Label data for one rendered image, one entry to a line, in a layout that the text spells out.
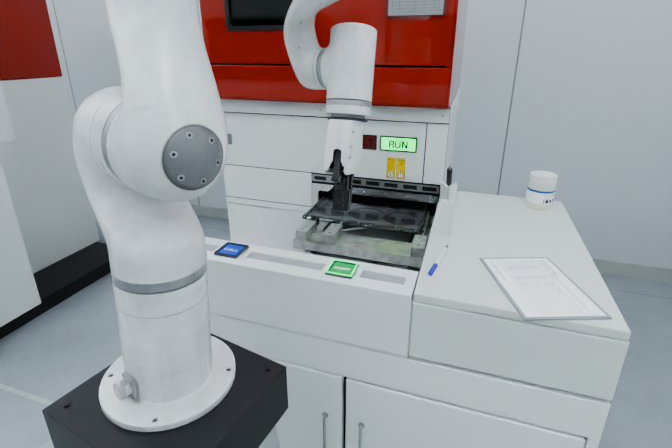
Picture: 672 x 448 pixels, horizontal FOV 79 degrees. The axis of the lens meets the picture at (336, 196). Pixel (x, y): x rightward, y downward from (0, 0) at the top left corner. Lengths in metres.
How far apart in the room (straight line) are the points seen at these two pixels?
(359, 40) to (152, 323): 0.54
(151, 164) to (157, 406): 0.36
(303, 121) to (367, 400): 0.88
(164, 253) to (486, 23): 2.46
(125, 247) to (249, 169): 1.04
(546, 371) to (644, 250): 2.40
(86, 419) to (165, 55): 0.48
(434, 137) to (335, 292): 0.66
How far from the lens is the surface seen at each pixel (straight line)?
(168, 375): 0.64
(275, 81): 1.37
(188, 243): 0.55
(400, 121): 1.31
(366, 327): 0.85
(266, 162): 1.50
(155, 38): 0.48
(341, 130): 0.72
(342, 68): 0.74
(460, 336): 0.82
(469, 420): 0.95
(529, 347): 0.83
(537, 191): 1.25
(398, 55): 1.24
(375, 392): 0.95
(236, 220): 1.66
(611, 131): 2.91
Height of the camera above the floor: 1.39
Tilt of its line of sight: 20 degrees down
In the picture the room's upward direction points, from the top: straight up
